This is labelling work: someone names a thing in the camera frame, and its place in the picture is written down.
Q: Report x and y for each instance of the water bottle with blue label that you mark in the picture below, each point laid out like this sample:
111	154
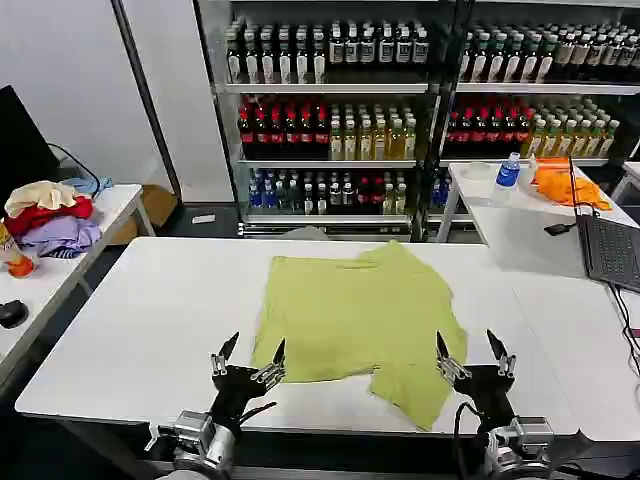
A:
506	177

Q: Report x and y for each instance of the cream cloth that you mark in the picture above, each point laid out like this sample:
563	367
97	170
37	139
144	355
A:
42	196

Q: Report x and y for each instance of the light blue cloth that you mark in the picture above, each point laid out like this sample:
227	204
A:
95	184

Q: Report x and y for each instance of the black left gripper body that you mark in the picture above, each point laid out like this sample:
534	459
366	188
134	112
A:
235	387

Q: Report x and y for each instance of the brown cardboard box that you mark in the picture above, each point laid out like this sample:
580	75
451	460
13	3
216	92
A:
155	205

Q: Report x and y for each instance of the grey chair back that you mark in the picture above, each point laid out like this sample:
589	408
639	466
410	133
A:
305	233

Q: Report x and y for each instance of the drinks shelf with glass door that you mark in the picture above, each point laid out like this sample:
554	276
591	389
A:
325	125

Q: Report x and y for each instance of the small white bottle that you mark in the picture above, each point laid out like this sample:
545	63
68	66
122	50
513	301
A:
528	172

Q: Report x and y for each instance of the small white flat box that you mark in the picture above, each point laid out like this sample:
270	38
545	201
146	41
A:
204	218

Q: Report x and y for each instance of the orange cloth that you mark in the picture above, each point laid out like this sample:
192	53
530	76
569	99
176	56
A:
570	185

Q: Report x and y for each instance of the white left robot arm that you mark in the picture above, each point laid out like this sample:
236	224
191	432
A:
197	440

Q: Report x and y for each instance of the black computer mouse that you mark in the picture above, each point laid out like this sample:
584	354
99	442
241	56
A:
12	314

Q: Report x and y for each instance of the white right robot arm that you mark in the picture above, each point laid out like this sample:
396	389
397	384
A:
525	445

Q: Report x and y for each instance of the small black device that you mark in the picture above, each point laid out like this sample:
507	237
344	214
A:
559	229

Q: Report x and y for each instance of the open drinks shelf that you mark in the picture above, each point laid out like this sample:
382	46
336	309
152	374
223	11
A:
540	110

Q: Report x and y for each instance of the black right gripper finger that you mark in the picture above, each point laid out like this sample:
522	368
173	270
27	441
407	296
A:
506	364
450	367

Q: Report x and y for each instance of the red cloth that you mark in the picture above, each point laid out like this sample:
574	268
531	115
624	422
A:
50	214

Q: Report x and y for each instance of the light green shirt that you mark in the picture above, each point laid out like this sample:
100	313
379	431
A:
360	320

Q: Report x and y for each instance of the purple cloth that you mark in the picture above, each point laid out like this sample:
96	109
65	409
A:
62	235

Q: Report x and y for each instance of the white side table with clothes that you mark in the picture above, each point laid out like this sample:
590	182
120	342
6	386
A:
60	280

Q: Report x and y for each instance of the white side table with laptop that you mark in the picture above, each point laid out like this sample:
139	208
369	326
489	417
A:
520	230

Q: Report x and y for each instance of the small white table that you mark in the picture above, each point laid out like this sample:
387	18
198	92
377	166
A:
631	175

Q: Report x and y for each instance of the orange snack bag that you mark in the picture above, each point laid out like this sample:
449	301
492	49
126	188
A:
14	255

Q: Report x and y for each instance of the black computer monitor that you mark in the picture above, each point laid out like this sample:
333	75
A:
22	150

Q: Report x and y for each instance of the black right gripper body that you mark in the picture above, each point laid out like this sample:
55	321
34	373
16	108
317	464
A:
487	392

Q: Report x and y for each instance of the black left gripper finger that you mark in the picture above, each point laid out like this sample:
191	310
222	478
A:
272	372
220	361

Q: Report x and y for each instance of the black laptop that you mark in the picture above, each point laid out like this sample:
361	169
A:
610	245

